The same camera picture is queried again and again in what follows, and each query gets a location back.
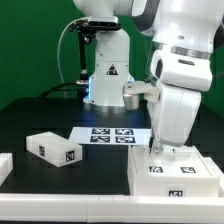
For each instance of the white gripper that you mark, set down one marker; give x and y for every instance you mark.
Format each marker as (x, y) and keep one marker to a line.
(172, 117)

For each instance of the small white cabinet panel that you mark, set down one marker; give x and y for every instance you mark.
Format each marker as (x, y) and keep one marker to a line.
(146, 163)

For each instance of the large white cabinet body box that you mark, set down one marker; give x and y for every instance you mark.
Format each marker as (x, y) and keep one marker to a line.
(173, 186)

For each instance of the white cabinet drawer box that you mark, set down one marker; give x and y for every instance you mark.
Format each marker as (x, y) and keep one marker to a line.
(54, 149)

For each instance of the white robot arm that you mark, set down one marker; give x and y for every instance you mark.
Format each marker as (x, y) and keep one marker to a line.
(159, 49)

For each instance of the white marker sheet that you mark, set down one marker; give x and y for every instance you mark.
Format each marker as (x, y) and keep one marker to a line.
(110, 136)

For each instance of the black camera on stand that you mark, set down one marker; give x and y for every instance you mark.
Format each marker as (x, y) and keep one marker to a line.
(87, 28)

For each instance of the white front rail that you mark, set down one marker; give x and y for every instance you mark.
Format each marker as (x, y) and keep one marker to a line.
(122, 209)

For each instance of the white left rail piece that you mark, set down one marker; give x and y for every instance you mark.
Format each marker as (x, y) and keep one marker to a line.
(6, 166)

